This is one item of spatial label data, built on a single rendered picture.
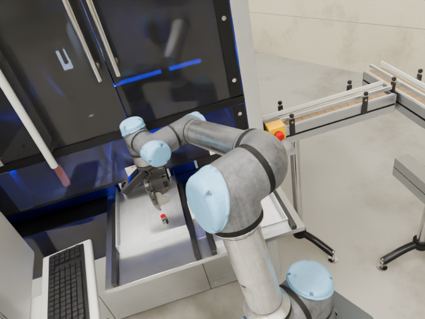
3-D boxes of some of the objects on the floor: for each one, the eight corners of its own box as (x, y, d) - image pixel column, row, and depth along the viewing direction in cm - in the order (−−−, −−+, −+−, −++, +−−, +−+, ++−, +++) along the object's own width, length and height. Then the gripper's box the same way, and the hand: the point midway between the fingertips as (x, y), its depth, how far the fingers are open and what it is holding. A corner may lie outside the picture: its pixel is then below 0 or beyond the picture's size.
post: (267, 269, 207) (184, -254, 80) (277, 266, 207) (209, -259, 81) (271, 278, 201) (189, -266, 75) (281, 275, 202) (215, -271, 75)
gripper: (162, 166, 108) (179, 212, 121) (159, 147, 117) (174, 192, 129) (136, 173, 108) (155, 219, 120) (134, 155, 116) (153, 199, 129)
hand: (157, 205), depth 124 cm, fingers closed
